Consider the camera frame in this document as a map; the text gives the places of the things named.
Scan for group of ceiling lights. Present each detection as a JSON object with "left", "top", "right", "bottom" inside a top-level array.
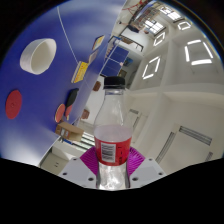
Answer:
[{"left": 141, "top": 4, "right": 214, "bottom": 81}]

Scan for brown chair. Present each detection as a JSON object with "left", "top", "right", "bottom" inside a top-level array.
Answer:
[
  {"left": 80, "top": 109, "right": 91, "bottom": 120},
  {"left": 92, "top": 80, "right": 102, "bottom": 92}
]

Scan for yellow book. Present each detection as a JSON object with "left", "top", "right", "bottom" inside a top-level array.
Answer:
[{"left": 70, "top": 61, "right": 89, "bottom": 84}]

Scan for folded blue table tennis tables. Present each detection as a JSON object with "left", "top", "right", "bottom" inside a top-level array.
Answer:
[{"left": 99, "top": 44, "right": 128, "bottom": 78}]

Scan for white cup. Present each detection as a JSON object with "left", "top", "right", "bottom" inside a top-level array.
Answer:
[{"left": 19, "top": 38, "right": 58, "bottom": 75}]

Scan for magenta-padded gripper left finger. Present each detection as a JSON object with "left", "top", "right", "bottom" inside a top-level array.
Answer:
[{"left": 58, "top": 147, "right": 100, "bottom": 190}]

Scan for thin grey booklet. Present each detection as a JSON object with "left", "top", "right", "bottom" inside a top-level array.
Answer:
[{"left": 88, "top": 49, "right": 100, "bottom": 64}]

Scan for flat round red coaster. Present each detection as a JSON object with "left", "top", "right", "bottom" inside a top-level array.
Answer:
[{"left": 5, "top": 89, "right": 23, "bottom": 120}]

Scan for small yellow-blue booklet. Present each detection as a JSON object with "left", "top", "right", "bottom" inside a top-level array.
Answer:
[{"left": 91, "top": 34, "right": 106, "bottom": 52}]

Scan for red table tennis paddle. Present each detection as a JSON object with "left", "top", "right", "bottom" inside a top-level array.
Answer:
[{"left": 54, "top": 103, "right": 67, "bottom": 124}]

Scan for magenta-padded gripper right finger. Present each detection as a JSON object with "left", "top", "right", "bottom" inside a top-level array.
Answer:
[{"left": 125, "top": 146, "right": 167, "bottom": 189}]

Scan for brown cardboard box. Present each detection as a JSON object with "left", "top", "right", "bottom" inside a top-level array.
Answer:
[{"left": 54, "top": 121, "right": 85, "bottom": 143}]

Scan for clear red-labelled water bottle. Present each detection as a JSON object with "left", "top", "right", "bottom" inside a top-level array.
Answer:
[{"left": 93, "top": 76, "right": 133, "bottom": 190}]

